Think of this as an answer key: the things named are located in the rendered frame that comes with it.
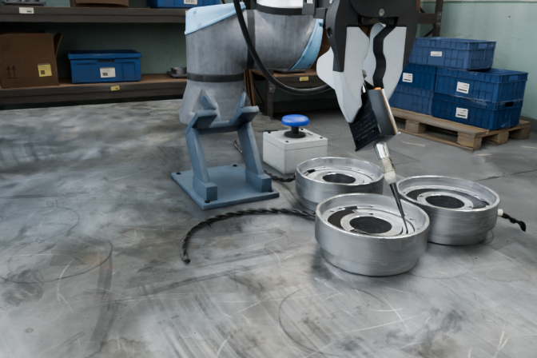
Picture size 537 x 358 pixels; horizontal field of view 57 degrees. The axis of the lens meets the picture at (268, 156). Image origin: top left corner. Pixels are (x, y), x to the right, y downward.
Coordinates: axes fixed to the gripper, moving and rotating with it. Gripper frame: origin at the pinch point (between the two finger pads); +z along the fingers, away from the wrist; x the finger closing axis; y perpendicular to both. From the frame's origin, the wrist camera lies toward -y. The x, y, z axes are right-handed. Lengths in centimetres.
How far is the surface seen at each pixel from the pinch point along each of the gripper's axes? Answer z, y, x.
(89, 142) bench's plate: 13, 48, 20
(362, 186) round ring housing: 9.5, 3.2, -2.7
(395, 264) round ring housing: 11.7, -8.8, 2.7
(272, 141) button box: 9.4, 23.6, -2.3
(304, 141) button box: 8.9, 19.8, -5.2
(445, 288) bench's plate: 13.2, -11.7, -0.4
